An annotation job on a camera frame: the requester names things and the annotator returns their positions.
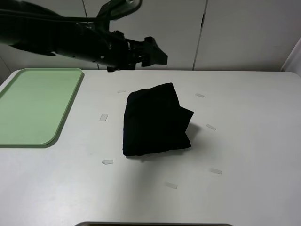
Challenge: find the light green plastic tray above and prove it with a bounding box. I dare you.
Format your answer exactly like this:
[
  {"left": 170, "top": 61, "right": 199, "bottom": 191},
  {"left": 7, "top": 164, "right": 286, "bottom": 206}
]
[{"left": 0, "top": 68, "right": 84, "bottom": 147}]

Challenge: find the clear tape strip front right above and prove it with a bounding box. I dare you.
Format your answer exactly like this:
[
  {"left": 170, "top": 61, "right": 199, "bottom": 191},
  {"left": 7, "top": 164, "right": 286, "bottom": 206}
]
[{"left": 209, "top": 168, "right": 222, "bottom": 175}]

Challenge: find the black short sleeve t-shirt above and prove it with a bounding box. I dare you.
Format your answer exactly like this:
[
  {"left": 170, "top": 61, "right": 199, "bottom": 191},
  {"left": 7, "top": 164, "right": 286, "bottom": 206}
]
[{"left": 122, "top": 83, "right": 194, "bottom": 157}]

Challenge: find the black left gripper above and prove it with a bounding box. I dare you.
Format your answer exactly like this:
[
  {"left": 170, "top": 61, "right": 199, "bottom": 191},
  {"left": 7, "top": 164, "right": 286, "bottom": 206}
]
[{"left": 104, "top": 31, "right": 168, "bottom": 73}]

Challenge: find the clear tape strip front left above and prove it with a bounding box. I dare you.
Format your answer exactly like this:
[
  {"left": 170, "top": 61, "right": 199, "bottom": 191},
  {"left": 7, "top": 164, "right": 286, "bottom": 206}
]
[{"left": 101, "top": 159, "right": 114, "bottom": 165}]

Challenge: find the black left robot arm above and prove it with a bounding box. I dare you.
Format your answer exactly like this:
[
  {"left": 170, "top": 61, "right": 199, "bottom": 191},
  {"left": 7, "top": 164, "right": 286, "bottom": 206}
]
[{"left": 0, "top": 0, "right": 168, "bottom": 72}]

